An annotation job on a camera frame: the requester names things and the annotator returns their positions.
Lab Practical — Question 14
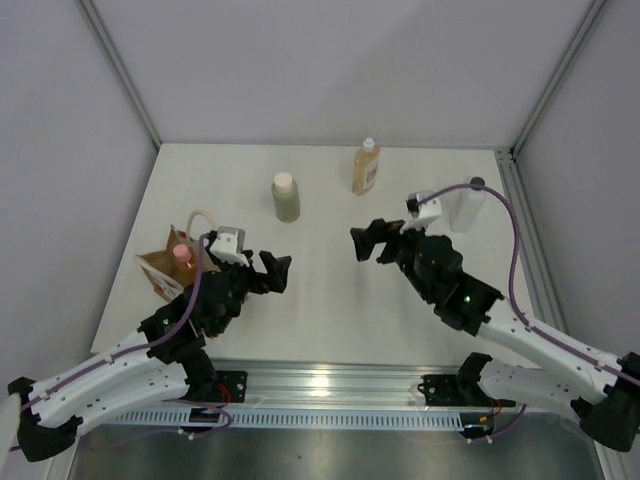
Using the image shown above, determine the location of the aluminium frame post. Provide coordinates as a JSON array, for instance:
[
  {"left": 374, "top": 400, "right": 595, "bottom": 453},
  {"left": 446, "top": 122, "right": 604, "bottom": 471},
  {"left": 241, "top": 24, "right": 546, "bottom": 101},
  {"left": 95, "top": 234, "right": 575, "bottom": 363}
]
[
  {"left": 509, "top": 0, "right": 613, "bottom": 162},
  {"left": 74, "top": 0, "right": 162, "bottom": 152}
]

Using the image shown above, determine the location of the left aluminium frame post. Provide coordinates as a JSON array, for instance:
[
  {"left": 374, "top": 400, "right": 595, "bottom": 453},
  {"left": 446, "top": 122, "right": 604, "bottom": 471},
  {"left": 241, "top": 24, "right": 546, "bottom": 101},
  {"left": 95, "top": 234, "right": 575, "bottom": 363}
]
[{"left": 74, "top": 0, "right": 162, "bottom": 152}]

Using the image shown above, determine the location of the right side aluminium rail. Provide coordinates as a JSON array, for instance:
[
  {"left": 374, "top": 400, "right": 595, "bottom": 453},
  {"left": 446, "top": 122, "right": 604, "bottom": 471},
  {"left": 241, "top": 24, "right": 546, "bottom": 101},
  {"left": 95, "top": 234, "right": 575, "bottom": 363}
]
[{"left": 494, "top": 147, "right": 564, "bottom": 323}]

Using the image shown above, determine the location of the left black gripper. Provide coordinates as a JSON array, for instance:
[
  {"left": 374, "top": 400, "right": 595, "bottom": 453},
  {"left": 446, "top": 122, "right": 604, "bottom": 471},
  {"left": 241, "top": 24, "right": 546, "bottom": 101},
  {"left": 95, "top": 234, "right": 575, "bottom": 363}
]
[{"left": 212, "top": 250, "right": 290, "bottom": 335}]

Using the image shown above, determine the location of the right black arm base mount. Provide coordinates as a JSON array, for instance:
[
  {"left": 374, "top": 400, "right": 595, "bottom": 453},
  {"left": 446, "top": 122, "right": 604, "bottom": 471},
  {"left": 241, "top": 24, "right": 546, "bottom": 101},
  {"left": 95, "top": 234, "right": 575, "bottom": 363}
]
[{"left": 417, "top": 374, "right": 484, "bottom": 407}]

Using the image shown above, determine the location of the aluminium mounting rail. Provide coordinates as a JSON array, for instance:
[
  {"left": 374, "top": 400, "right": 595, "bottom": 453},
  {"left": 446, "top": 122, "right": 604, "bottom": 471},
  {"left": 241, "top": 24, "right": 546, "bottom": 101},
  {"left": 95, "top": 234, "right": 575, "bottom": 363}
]
[{"left": 149, "top": 363, "right": 501, "bottom": 407}]

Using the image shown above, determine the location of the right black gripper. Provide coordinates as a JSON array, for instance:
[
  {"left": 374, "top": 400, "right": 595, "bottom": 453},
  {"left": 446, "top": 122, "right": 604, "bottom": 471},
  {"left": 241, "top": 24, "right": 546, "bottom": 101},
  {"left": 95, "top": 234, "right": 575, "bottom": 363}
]
[{"left": 350, "top": 216, "right": 435, "bottom": 302}]

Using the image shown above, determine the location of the amber liquid bottle white cap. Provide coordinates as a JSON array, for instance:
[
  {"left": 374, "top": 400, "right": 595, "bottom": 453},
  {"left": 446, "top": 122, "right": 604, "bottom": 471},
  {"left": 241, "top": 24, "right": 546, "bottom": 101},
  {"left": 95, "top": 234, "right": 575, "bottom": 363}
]
[{"left": 352, "top": 138, "right": 380, "bottom": 196}]

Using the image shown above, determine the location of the right aluminium frame post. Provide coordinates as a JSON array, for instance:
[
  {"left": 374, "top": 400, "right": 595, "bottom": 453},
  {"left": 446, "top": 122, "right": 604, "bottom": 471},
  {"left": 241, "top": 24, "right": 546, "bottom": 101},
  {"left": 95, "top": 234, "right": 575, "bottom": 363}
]
[{"left": 509, "top": 0, "right": 613, "bottom": 162}]

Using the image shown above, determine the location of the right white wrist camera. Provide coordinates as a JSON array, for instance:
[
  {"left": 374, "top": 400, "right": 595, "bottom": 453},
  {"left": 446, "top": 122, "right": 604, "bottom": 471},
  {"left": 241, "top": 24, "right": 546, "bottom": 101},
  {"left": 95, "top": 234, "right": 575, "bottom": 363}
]
[{"left": 400, "top": 190, "right": 443, "bottom": 233}]

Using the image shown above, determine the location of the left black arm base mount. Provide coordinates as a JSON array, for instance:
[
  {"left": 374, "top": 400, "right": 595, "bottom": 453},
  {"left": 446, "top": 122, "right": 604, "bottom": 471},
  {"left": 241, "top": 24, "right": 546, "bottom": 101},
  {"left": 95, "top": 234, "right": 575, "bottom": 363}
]
[{"left": 181, "top": 350, "right": 248, "bottom": 405}]

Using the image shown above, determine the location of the pink cap amber bottle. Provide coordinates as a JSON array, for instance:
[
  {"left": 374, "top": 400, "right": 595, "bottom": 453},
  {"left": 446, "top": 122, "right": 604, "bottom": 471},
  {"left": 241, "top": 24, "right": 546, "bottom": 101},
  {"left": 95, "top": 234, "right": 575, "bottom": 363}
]
[{"left": 172, "top": 243, "right": 196, "bottom": 272}]

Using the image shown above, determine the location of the green liquid bottle white cap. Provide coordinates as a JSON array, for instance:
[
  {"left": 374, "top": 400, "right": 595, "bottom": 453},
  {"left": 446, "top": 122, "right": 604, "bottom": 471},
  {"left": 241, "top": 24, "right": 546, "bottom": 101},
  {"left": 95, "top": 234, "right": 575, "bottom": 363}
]
[{"left": 271, "top": 172, "right": 300, "bottom": 223}]

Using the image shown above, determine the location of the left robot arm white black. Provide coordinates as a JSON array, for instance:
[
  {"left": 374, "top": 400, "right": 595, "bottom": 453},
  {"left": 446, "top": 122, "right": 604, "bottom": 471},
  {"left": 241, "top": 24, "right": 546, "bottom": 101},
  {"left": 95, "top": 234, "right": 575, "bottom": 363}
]
[{"left": 8, "top": 251, "right": 292, "bottom": 462}]

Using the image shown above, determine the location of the white bottle grey cap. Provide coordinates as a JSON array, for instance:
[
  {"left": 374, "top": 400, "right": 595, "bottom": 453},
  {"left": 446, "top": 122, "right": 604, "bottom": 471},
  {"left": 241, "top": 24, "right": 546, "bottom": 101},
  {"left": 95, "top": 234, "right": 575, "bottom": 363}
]
[{"left": 448, "top": 176, "right": 486, "bottom": 233}]

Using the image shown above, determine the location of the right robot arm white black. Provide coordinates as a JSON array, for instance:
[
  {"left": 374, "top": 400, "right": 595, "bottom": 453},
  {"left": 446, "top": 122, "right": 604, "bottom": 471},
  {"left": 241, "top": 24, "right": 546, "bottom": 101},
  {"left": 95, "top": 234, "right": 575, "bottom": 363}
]
[{"left": 350, "top": 219, "right": 639, "bottom": 452}]

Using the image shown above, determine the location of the white slotted cable duct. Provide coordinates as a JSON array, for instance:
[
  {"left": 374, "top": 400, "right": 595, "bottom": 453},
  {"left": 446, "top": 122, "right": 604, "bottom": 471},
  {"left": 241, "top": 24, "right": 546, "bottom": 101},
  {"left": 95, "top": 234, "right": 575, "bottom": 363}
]
[{"left": 106, "top": 406, "right": 464, "bottom": 432}]

